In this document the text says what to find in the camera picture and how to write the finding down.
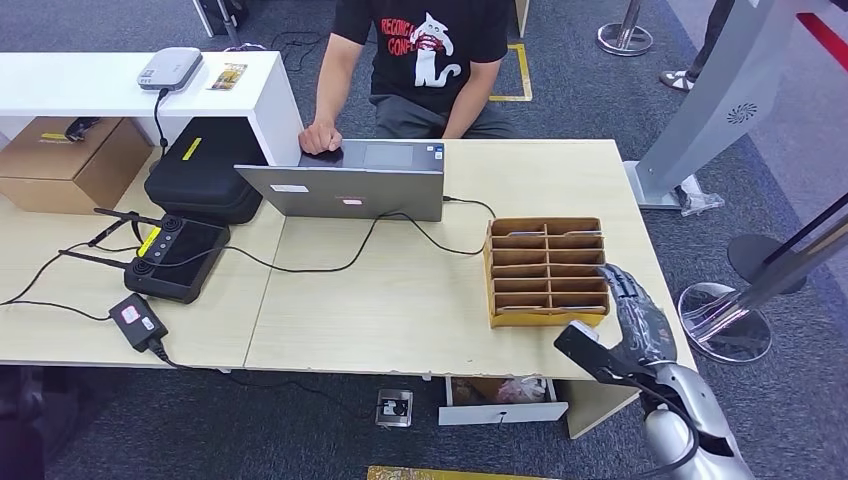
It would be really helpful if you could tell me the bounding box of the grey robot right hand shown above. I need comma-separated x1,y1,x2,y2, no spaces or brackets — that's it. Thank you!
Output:
596,263,679,382

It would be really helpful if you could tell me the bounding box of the person's right hand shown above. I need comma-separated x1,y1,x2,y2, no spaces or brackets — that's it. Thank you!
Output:
297,119,345,156

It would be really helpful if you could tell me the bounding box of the wooden card organizer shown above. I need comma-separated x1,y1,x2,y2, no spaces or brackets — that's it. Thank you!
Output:
483,217,611,330

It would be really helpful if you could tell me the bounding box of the person in black shirt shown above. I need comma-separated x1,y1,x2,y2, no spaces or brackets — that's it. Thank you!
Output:
297,0,517,155

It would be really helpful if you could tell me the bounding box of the standing person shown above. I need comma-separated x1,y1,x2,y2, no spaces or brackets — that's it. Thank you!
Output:
659,0,737,92

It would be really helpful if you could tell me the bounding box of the grey laptop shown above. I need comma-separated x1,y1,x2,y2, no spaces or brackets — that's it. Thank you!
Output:
233,139,446,223

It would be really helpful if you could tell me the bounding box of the chrome stanchion with round base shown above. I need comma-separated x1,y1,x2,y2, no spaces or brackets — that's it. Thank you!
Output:
596,0,655,57
677,215,848,364

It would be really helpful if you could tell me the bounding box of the small printed leaflet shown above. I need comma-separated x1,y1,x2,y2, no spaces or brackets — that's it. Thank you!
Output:
209,62,248,92

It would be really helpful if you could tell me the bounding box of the black stanchion with round base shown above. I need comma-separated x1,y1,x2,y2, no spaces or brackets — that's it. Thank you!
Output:
726,192,848,296

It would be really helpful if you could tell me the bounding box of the black zip carrying case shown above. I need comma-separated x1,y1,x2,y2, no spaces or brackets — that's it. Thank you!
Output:
143,117,270,227

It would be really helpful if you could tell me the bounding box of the crumpled plastic bag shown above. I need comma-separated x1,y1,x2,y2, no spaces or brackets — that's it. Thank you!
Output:
496,377,549,405

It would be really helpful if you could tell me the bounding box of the white furniture leg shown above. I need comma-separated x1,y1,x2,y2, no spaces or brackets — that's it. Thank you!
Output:
192,0,250,49

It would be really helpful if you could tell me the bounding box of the grey box-shaped device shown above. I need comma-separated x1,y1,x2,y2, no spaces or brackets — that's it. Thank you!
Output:
137,46,204,93

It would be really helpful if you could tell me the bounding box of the white desk drawer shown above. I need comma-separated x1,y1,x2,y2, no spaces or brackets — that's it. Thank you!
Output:
437,376,570,427

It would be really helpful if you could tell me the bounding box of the black controller with antennas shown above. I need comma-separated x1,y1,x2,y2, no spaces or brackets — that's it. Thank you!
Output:
58,207,232,305

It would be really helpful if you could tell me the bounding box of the grey metal gate pillar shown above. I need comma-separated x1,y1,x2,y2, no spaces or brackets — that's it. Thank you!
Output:
622,0,813,212

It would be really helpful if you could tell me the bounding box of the white counter shelf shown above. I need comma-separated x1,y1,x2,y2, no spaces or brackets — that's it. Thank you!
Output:
0,50,305,167

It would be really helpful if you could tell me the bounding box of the black power adapter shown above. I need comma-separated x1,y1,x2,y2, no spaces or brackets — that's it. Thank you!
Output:
108,293,170,354

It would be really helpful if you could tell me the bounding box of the yellow floor mat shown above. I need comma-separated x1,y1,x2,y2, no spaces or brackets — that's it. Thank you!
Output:
367,465,551,480

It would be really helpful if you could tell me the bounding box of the brown cardboard box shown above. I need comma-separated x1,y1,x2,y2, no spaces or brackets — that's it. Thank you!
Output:
0,117,155,216

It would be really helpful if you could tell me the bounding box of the metal floor socket box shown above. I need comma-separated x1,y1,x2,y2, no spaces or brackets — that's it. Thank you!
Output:
374,388,414,429

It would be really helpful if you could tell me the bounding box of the red barrier strip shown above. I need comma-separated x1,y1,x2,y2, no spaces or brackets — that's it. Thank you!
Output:
794,11,848,73

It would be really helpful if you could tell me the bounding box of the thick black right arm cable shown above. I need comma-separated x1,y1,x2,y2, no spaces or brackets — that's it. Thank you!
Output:
599,369,704,480

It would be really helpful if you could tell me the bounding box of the black laptop cable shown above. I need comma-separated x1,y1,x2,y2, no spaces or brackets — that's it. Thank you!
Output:
135,195,498,275

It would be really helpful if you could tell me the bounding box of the black device cable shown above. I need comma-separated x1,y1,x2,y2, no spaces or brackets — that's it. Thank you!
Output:
152,87,171,160

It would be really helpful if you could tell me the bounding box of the small black strap object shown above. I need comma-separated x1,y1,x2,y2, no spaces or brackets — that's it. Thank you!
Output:
64,117,103,143

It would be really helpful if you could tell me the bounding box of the black adapter floor cable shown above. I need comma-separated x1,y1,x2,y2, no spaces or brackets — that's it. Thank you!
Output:
148,339,379,422

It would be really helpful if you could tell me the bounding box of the black controller cable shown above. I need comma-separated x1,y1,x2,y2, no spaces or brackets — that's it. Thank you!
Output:
0,225,144,307

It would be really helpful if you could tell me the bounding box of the black adapter input cable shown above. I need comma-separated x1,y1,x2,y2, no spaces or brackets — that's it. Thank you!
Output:
0,299,114,324

